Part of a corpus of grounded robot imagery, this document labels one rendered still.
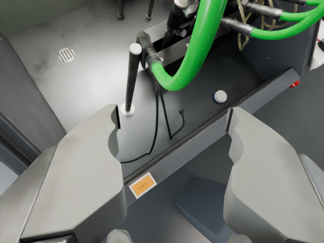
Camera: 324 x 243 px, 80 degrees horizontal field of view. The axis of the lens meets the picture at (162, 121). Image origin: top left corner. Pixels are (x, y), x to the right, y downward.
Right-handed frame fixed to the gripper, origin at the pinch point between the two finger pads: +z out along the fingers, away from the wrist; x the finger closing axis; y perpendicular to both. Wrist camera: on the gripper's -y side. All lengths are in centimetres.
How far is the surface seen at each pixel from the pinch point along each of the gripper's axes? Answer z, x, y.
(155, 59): 13.7, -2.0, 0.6
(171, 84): 5.6, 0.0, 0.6
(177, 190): 80, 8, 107
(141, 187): 15.8, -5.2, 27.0
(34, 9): 47, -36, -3
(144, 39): 19.4, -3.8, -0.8
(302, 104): 148, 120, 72
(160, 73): 10.5, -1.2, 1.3
